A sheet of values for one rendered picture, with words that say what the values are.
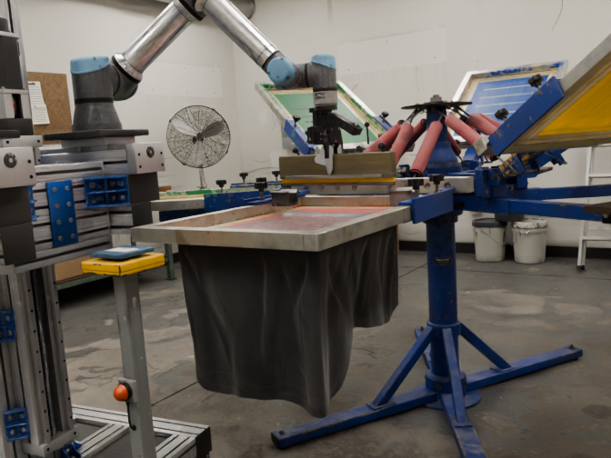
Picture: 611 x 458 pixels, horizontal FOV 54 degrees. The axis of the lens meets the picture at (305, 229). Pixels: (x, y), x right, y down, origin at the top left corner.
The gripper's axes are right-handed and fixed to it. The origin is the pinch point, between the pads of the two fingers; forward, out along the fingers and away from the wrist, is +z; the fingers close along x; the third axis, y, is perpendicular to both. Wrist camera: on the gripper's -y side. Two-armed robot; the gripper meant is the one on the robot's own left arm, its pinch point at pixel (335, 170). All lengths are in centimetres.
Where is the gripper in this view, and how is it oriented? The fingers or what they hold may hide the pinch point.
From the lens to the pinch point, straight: 189.9
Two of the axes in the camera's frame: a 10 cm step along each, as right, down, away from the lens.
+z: 0.6, 9.9, 1.4
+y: -8.3, -0.3, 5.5
